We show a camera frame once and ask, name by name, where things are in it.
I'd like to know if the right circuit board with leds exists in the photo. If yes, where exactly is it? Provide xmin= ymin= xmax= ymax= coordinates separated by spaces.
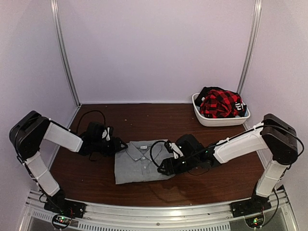
xmin=245 ymin=215 xmax=265 ymax=229

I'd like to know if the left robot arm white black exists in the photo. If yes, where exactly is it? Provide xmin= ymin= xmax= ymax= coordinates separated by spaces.
xmin=9 ymin=111 xmax=128 ymax=214

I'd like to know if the aluminium frame post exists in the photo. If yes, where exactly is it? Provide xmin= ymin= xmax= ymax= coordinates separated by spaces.
xmin=237 ymin=0 xmax=262 ymax=94
xmin=50 ymin=0 xmax=81 ymax=107

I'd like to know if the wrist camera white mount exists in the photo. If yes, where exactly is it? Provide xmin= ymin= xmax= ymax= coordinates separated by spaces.
xmin=102 ymin=126 xmax=114 ymax=141
xmin=164 ymin=141 xmax=183 ymax=159

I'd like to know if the red black plaid shirt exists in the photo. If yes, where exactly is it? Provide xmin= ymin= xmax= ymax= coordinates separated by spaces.
xmin=199 ymin=89 xmax=242 ymax=119

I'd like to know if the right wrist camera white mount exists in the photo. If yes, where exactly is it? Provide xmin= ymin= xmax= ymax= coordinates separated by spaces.
xmin=164 ymin=141 xmax=183 ymax=159

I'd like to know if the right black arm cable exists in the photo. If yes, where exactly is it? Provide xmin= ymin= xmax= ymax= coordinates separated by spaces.
xmin=149 ymin=140 xmax=212 ymax=176

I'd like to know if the grey long sleeve shirt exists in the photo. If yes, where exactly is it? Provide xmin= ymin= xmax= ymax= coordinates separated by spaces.
xmin=114 ymin=140 xmax=174 ymax=185

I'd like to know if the left circuit board with leds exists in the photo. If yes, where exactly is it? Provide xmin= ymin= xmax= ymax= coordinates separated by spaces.
xmin=51 ymin=214 xmax=72 ymax=229

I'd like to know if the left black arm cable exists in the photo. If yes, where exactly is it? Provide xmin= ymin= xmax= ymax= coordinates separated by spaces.
xmin=69 ymin=110 xmax=106 ymax=135

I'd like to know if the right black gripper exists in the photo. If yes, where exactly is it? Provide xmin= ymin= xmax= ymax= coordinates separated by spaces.
xmin=158 ymin=154 xmax=199 ymax=176

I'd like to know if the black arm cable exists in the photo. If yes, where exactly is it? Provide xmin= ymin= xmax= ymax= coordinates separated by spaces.
xmin=149 ymin=140 xmax=212 ymax=176
xmin=69 ymin=110 xmax=106 ymax=135

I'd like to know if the right aluminium frame post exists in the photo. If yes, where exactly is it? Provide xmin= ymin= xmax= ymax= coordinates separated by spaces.
xmin=237 ymin=0 xmax=262 ymax=94

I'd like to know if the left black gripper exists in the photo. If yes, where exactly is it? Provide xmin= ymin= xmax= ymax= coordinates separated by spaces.
xmin=93 ymin=136 xmax=128 ymax=157

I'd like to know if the left aluminium frame post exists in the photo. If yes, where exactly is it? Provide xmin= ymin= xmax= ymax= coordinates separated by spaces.
xmin=50 ymin=0 xmax=81 ymax=107

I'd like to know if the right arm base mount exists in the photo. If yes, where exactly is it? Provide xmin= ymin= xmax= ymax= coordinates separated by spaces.
xmin=230 ymin=198 xmax=271 ymax=218

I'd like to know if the black shirt in basket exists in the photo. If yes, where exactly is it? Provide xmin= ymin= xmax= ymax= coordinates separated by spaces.
xmin=194 ymin=86 xmax=248 ymax=118

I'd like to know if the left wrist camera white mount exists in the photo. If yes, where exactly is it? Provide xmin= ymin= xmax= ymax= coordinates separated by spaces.
xmin=102 ymin=126 xmax=114 ymax=141

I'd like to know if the circuit board with leds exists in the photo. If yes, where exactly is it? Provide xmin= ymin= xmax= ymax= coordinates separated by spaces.
xmin=245 ymin=215 xmax=265 ymax=229
xmin=51 ymin=214 xmax=72 ymax=229

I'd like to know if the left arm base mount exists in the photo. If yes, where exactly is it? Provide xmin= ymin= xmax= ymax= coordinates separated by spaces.
xmin=44 ymin=195 xmax=86 ymax=218

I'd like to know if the white plastic basket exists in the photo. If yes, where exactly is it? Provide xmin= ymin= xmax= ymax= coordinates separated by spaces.
xmin=192 ymin=93 xmax=251 ymax=127

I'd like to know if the front aluminium rail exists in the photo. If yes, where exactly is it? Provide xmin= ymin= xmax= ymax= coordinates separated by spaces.
xmin=17 ymin=190 xmax=299 ymax=231

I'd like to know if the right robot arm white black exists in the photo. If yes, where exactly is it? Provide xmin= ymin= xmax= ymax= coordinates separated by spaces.
xmin=157 ymin=114 xmax=302 ymax=213

